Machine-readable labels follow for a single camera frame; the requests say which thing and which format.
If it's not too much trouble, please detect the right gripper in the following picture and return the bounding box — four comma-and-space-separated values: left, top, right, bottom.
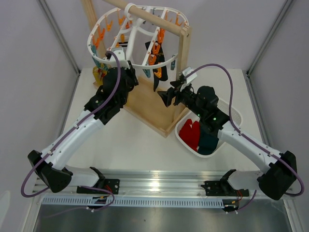
157, 81, 205, 119

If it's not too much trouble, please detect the teal clothespin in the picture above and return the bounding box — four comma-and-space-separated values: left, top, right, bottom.
143, 69, 151, 78

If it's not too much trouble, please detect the yellow sock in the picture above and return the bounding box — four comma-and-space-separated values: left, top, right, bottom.
92, 66, 107, 87

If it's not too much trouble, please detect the white round clip hanger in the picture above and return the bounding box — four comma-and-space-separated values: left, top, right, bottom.
86, 2, 189, 78

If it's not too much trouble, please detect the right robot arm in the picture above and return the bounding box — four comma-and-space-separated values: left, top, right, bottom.
158, 86, 297, 200

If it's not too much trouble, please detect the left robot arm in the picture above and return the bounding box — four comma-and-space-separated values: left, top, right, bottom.
28, 61, 138, 193

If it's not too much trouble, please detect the wooden hanger stand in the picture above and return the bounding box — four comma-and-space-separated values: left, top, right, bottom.
87, 0, 191, 137

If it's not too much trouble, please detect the dark navy patterned sock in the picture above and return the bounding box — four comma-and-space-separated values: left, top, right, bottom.
148, 41, 168, 92

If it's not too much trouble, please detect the white striped sock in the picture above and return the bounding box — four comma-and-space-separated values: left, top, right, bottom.
115, 39, 128, 49

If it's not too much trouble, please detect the red sock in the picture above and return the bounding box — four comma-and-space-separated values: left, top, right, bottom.
179, 119, 200, 152

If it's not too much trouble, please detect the white perforated plastic basket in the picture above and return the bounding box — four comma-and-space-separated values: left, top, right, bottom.
174, 101, 243, 159

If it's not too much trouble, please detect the dark teal sock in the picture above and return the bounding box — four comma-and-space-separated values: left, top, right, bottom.
197, 134, 219, 156

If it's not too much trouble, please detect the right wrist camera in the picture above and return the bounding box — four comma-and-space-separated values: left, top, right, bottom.
179, 67, 197, 91

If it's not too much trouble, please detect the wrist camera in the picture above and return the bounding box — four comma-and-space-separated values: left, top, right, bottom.
179, 67, 197, 91
106, 47, 130, 68

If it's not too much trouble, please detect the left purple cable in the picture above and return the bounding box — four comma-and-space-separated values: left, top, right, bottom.
20, 50, 116, 212

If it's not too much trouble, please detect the purple cable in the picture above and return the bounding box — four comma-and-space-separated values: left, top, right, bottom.
180, 63, 305, 213
20, 50, 116, 212

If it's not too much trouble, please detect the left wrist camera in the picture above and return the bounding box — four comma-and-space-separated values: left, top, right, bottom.
106, 47, 130, 68

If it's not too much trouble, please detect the aluminium mounting rail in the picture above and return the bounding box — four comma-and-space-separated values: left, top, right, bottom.
33, 169, 296, 208

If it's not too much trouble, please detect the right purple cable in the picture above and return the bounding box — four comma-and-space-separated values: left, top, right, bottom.
180, 63, 305, 213

